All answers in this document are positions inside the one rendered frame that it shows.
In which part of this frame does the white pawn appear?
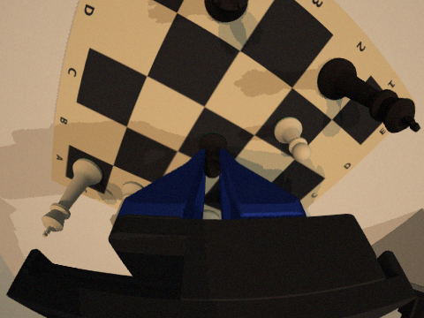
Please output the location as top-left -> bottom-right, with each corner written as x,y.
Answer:
274,117 -> 311,162

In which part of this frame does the black and cream chessboard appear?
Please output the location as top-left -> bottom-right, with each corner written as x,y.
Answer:
51,0 -> 416,210

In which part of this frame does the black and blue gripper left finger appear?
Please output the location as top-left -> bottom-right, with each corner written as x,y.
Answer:
117,148 -> 206,219

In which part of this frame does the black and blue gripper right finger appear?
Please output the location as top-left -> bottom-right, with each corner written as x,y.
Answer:
219,148 -> 307,219

